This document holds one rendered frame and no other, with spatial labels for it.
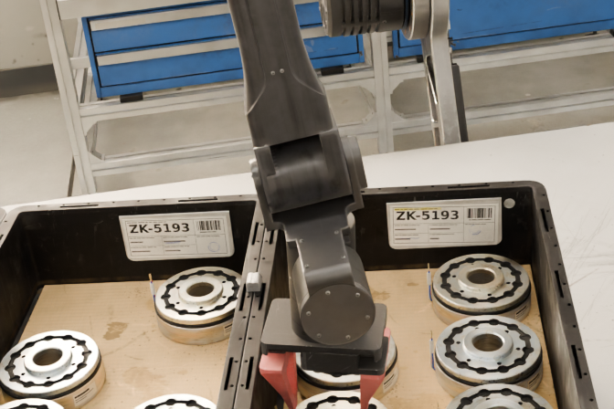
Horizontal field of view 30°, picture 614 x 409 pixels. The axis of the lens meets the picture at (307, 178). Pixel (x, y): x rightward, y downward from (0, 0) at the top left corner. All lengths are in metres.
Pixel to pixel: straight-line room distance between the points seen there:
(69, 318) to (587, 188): 0.79
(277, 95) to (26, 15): 3.11
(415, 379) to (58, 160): 2.49
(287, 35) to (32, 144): 2.85
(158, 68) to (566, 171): 1.54
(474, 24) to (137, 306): 1.97
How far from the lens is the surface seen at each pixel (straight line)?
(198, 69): 3.06
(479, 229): 1.28
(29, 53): 3.99
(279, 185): 0.88
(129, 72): 3.06
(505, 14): 3.13
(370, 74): 3.09
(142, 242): 1.32
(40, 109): 3.90
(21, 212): 1.33
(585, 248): 1.58
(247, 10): 0.84
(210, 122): 3.60
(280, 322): 0.99
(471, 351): 1.12
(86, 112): 3.09
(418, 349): 1.19
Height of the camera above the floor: 1.56
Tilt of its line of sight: 29 degrees down
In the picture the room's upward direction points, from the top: 6 degrees counter-clockwise
